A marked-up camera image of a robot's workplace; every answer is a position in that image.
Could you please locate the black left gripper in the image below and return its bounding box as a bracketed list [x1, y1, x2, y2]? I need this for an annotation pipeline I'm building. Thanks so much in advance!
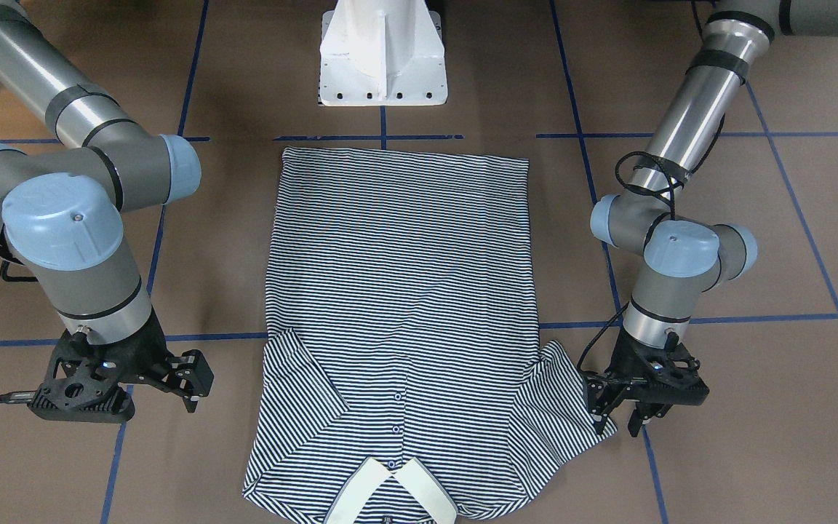
[584, 329, 711, 437]

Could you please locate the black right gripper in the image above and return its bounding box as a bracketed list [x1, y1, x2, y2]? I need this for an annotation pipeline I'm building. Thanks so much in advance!
[28, 325, 214, 424]

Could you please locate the navy white striped polo shirt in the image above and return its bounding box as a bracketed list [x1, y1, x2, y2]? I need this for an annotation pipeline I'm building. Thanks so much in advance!
[242, 147, 616, 523]

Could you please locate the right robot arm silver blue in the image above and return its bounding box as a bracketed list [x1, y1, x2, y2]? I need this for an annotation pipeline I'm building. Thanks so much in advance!
[0, 1, 214, 424]

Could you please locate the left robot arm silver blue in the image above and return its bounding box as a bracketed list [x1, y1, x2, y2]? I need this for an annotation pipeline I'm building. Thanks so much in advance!
[580, 1, 838, 437]

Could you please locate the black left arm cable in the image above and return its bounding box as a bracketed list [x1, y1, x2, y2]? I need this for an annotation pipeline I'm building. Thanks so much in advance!
[576, 109, 727, 376]

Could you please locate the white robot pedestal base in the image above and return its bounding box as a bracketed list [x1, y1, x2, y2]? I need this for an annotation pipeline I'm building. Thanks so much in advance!
[317, 1, 449, 107]

